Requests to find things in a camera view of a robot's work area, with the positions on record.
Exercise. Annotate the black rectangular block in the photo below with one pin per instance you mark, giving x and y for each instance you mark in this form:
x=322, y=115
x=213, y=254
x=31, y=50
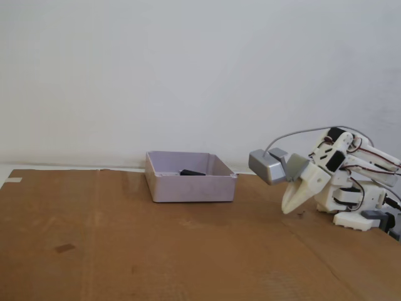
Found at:
x=189, y=172

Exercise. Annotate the brown cardboard sheet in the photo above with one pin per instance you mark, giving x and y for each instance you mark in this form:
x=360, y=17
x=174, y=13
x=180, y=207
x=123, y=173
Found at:
x=188, y=251

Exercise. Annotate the grey black table clamp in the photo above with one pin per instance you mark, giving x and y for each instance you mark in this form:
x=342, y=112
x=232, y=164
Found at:
x=371, y=214

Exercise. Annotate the white plastic box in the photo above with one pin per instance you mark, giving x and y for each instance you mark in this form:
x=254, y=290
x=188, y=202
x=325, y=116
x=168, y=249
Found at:
x=191, y=188

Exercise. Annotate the white tape piece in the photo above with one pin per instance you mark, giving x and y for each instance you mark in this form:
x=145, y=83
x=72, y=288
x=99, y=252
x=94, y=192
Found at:
x=14, y=180

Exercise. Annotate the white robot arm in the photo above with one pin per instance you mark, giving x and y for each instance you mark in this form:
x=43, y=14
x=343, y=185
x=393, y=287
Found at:
x=376, y=154

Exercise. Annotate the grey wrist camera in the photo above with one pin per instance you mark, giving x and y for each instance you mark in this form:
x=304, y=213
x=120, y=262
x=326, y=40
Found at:
x=266, y=166

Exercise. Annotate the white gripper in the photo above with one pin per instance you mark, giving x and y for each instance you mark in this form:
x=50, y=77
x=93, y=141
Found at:
x=308, y=182

